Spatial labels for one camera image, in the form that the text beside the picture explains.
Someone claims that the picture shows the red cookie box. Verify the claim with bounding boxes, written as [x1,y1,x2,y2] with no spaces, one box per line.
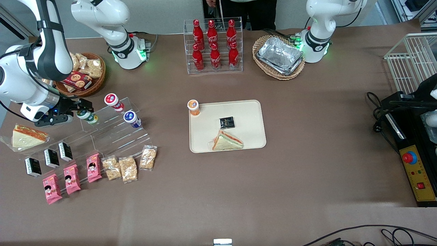
[61,70,94,91]

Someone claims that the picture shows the long black cable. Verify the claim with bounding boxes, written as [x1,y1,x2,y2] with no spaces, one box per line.
[302,224,437,246]

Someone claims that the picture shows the black power cable with plug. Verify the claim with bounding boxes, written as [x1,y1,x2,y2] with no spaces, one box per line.
[367,92,400,155]

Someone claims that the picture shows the brown table cover sheet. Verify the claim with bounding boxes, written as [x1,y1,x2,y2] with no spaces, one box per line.
[0,19,437,246]

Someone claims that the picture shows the aluminium foil tray stack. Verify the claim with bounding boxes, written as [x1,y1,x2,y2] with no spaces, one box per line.
[257,37,304,75]

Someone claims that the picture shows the wrapped triangle sandwich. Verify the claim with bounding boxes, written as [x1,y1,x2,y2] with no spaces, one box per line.
[0,124,51,153]
[208,129,244,152]

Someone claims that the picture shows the beige plastic serving tray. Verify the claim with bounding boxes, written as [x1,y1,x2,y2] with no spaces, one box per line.
[189,99,267,154]

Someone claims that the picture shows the clear plastic container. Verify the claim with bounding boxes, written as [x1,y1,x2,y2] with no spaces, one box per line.
[422,113,437,145]

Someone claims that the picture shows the grey cables at arm base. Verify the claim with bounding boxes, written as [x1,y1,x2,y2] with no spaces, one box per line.
[128,31,159,52]

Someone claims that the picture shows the red lid gum bottle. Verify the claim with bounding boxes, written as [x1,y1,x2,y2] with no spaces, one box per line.
[104,93,125,112]

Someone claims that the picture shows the pink cartoon snack packet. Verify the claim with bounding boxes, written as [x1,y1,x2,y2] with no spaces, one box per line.
[63,164,82,195]
[42,174,63,205]
[86,153,103,183]

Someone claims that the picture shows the red emergency stop button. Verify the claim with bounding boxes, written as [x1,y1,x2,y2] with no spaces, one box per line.
[402,151,418,165]

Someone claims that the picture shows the metal equipment rack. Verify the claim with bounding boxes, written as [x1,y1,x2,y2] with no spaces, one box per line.
[391,0,437,33]

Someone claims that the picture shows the clear acrylic bottle rack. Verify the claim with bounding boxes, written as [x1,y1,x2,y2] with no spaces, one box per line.
[184,17,244,75]

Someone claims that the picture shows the blue lid gum bottle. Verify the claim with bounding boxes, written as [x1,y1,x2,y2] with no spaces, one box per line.
[123,110,142,129]

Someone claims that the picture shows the white wire basket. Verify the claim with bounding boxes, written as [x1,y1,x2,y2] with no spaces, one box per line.
[384,32,437,96]

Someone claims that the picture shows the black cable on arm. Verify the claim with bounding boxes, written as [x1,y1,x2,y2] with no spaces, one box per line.
[336,0,363,28]

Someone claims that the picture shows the black cables at arm base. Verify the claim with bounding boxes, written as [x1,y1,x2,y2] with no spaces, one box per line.
[263,29,301,43]

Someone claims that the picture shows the orange lid gum bottle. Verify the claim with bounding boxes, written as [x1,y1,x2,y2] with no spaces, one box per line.
[187,99,201,117]

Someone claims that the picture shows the light open-weave wicker basket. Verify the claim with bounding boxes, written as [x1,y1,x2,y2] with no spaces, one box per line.
[252,35,306,81]

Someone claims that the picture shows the small black white carton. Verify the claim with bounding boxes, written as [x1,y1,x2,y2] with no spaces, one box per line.
[25,158,42,178]
[44,149,60,168]
[58,142,73,162]

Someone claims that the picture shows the person in black trousers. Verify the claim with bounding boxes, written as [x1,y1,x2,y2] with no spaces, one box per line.
[203,0,279,30]

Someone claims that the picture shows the black metal bar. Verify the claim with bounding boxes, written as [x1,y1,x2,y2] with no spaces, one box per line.
[0,14,24,35]

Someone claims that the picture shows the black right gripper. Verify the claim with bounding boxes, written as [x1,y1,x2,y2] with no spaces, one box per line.
[34,98,94,128]

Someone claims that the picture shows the clear acrylic step stand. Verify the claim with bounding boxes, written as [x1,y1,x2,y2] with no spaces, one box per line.
[20,97,153,182]

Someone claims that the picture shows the red cola bottle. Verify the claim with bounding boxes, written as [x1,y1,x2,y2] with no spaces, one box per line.
[228,42,240,71]
[193,19,205,52]
[210,43,221,71]
[207,19,218,48]
[192,44,205,71]
[226,19,237,48]

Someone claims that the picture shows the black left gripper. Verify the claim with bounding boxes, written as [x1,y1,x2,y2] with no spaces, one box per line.
[389,73,437,110]

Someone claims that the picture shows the dark brown wicker basket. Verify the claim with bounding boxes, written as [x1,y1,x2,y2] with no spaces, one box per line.
[54,52,107,98]

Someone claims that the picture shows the looped black cable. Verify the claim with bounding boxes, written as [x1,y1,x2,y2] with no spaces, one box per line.
[380,228,415,246]

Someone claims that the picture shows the green lid gum bottle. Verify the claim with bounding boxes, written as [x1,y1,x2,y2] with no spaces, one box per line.
[76,109,99,125]

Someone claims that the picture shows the black sealing machine yellow panel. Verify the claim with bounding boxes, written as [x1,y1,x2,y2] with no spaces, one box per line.
[380,91,437,208]

